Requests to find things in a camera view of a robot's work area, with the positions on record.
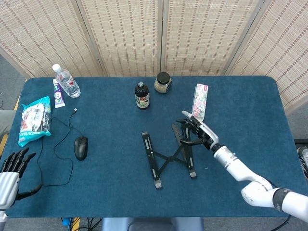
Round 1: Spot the black folding laptop stand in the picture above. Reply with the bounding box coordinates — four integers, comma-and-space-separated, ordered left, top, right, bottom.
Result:
141, 122, 198, 190

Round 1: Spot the glass jar black lid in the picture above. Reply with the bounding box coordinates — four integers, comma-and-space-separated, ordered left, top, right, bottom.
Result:
154, 72, 173, 94

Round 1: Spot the teal snack bag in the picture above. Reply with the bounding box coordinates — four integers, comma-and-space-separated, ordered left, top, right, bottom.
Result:
17, 96, 52, 148

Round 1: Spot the bamboo folding screen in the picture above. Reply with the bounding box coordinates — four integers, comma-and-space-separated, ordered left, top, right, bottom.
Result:
0, 0, 308, 114

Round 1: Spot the blue table cloth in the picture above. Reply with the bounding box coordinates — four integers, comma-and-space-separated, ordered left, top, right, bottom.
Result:
0, 76, 298, 218

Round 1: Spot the floor cable bundle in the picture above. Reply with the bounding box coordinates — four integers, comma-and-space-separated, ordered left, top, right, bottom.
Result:
61, 216, 103, 231

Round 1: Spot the grey sneaker shoe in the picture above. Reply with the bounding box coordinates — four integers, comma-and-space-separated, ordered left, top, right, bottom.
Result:
296, 146, 308, 180

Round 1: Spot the white purple toothpaste tube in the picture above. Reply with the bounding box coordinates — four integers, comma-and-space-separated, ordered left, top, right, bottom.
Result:
52, 78, 66, 109

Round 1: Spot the black computer mouse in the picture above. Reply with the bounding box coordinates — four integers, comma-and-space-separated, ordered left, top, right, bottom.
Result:
73, 136, 89, 161

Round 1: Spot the clear plastic water bottle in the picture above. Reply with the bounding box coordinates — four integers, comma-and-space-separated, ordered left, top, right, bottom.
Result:
52, 64, 81, 99

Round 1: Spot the floral paper box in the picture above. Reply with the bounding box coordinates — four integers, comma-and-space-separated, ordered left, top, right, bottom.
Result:
191, 83, 209, 122

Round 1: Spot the dark tea drink bottle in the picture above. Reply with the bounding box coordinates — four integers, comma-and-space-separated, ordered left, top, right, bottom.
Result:
134, 81, 151, 111

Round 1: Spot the grey trouser leg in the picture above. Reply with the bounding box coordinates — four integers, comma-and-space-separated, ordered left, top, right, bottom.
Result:
0, 109, 18, 135

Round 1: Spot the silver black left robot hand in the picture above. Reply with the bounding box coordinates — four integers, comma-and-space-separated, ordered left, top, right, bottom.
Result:
0, 147, 43, 210

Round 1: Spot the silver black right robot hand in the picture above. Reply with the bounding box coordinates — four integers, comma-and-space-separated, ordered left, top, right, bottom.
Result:
176, 110, 219, 152

